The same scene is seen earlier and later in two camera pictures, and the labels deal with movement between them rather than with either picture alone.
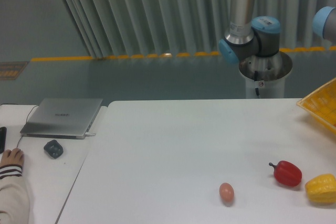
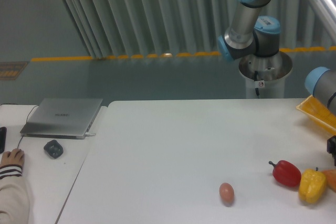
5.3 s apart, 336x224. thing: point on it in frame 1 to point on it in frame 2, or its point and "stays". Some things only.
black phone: [3, 138] stays
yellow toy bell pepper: [322, 189] to [312, 185]
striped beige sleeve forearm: [14, 196] stays
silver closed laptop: [62, 118] stays
